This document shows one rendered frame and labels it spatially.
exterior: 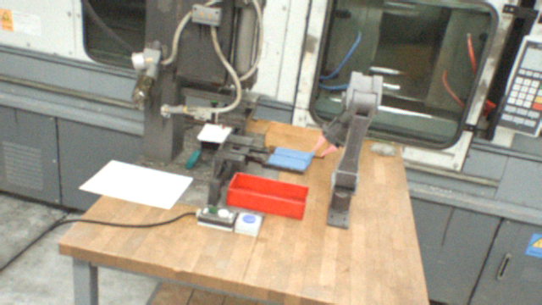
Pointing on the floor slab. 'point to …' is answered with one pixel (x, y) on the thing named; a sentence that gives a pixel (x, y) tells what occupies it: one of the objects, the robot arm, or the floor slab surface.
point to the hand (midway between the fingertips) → (318, 152)
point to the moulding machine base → (490, 245)
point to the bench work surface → (264, 246)
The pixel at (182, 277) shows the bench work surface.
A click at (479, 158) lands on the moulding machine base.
